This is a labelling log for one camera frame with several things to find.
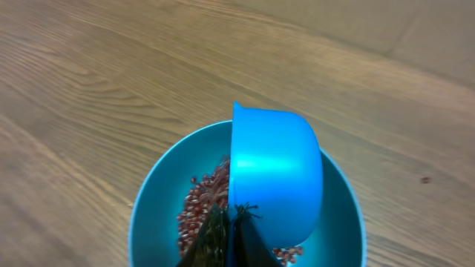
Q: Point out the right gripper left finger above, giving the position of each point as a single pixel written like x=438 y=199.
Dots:
x=209 y=248

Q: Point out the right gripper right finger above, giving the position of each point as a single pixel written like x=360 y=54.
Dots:
x=248 y=247

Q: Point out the red beans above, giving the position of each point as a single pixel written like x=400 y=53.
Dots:
x=213 y=189

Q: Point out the blue plastic measuring scoop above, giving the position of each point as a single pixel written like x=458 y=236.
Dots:
x=276 y=164

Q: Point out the teal blue bowl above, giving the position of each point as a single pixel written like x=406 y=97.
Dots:
x=338 y=240

